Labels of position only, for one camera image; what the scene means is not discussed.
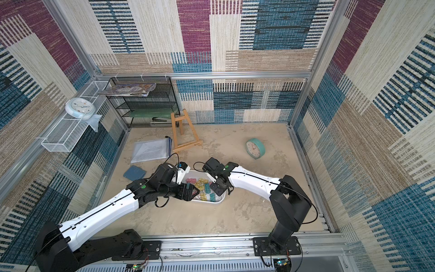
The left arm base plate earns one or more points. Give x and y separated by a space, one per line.
147 250

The black wire mesh shelf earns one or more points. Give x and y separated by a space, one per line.
153 110

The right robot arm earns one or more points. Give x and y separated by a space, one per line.
289 201

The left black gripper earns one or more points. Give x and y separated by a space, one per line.
188 196

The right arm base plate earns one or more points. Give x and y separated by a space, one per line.
264 246

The magazine on shelf top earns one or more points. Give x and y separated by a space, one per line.
129 90

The white wire wall basket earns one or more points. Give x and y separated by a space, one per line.
66 133

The white round clock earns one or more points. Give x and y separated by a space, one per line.
80 108

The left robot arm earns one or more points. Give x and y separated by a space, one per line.
69 246

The white plastic storage box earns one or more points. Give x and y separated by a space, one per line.
203 183

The wooden mini easel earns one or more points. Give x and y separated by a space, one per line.
178 122

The blue folded cloth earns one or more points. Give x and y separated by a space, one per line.
134 173

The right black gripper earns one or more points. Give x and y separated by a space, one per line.
219 187

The clear zip document pouch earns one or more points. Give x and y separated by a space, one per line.
152 150

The green round alarm clock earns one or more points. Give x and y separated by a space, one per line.
255 148

